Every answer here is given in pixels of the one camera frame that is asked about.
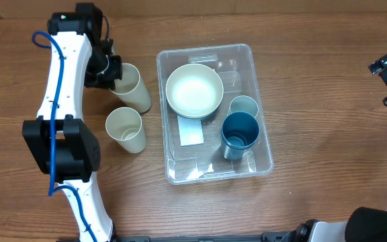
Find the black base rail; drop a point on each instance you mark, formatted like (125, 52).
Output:
(264, 237)

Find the beige tall cup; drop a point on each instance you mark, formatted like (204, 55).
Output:
(132, 90)
(125, 126)

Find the dark blue bowl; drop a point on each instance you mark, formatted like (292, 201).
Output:
(196, 112)

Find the white label in bin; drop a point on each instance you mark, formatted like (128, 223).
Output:
(190, 131)

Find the grey small cup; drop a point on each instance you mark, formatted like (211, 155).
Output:
(244, 103)

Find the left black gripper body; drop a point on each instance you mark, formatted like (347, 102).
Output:
(101, 70)

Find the dark blue tall cup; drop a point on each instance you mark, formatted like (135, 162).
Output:
(240, 130)
(237, 153)

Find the clear plastic storage bin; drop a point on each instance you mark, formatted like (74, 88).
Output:
(191, 164)

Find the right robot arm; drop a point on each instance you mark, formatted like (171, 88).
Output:
(364, 224)

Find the cream bowl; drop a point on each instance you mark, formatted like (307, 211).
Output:
(194, 84)

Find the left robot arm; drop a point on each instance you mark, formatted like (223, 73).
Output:
(58, 138)

